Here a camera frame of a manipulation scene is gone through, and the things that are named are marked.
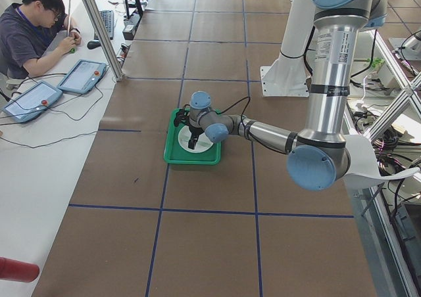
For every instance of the near blue teach pendant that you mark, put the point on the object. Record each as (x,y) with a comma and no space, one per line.
(31,103)

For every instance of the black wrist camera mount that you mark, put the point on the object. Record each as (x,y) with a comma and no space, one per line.
(181,117)

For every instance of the red cylinder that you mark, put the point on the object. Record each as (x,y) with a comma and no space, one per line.
(14,270)

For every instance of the black keyboard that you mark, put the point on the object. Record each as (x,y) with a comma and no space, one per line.
(107,16)

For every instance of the aluminium frame post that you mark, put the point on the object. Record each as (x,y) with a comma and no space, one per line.
(97,23)

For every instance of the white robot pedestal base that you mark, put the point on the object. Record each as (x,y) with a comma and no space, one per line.
(286,77)

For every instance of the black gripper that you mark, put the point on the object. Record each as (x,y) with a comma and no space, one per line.
(194,132)

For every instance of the green plastic tray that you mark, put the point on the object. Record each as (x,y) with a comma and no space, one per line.
(174,154)

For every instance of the black computer mouse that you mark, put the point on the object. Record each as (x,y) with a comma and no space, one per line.
(93,44)

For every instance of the white round plate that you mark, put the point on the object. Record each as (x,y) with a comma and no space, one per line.
(203,143)

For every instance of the blue teach pendant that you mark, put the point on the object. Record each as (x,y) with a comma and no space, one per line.
(31,103)
(83,76)

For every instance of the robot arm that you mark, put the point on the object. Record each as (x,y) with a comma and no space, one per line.
(319,154)

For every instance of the far blue teach pendant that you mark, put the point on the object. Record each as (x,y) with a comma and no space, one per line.
(83,76)

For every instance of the seated person in grey shirt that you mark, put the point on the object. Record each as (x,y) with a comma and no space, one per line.
(35,35)

